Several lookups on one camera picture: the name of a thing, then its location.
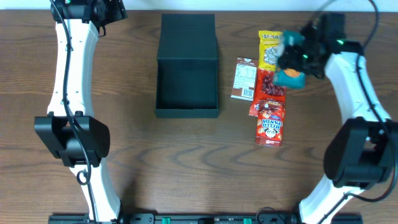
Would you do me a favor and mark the black gift box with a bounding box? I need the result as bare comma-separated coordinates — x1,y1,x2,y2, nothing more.
155,14,219,118

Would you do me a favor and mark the red dried cranberry bag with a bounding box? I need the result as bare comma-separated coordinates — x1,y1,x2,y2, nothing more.
249,69,286,116

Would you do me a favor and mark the red Hello Panda box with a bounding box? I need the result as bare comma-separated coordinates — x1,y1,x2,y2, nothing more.
255,100,285,147

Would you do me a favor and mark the brown white snack box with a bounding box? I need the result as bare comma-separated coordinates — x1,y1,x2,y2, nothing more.
231,57,258,101

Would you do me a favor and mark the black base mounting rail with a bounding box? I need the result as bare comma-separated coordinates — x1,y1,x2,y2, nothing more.
48,212,363,224

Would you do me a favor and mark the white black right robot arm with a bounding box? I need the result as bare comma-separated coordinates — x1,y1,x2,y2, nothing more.
277,13,397,223

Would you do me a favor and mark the teal coconut cookie box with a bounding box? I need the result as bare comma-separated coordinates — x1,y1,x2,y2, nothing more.
273,30,306,89

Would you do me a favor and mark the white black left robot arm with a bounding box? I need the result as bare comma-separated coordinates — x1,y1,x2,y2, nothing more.
34,0,127,223

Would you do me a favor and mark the yellow seed snack bag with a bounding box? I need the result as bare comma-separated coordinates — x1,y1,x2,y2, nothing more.
258,30,282,72

